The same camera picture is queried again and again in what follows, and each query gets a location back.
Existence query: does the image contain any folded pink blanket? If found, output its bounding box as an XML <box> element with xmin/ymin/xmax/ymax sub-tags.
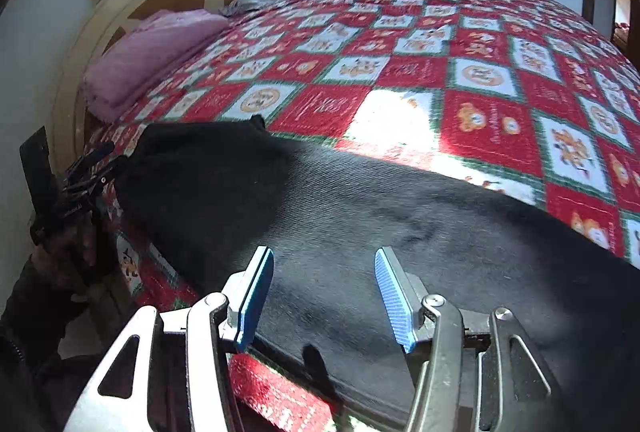
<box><xmin>82</xmin><ymin>8</ymin><xmax>233</xmax><ymax>123</ymax></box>

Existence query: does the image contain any person's left hand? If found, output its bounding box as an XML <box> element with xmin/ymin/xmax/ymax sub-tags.
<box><xmin>32</xmin><ymin>217</ymin><xmax>98</xmax><ymax>300</ymax></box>

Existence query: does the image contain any dark grey sock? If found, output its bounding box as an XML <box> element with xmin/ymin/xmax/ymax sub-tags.
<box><xmin>115</xmin><ymin>114</ymin><xmax>640</xmax><ymax>428</ymax></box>

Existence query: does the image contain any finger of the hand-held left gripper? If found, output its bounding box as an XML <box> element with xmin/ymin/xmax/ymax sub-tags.
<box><xmin>62</xmin><ymin>141</ymin><xmax>117</xmax><ymax>185</ymax></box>
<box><xmin>65</xmin><ymin>156</ymin><xmax>130</xmax><ymax>213</ymax></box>

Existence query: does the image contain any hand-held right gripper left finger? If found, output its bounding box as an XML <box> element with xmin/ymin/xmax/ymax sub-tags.
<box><xmin>62</xmin><ymin>246</ymin><xmax>275</xmax><ymax>432</ymax></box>

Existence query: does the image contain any red checkered printed blanket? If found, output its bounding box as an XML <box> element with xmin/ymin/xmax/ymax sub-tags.
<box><xmin>82</xmin><ymin>0</ymin><xmax>640</xmax><ymax>432</ymax></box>

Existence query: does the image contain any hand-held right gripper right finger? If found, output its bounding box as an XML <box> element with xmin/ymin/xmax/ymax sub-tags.
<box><xmin>375</xmin><ymin>247</ymin><xmax>563</xmax><ymax>432</ymax></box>

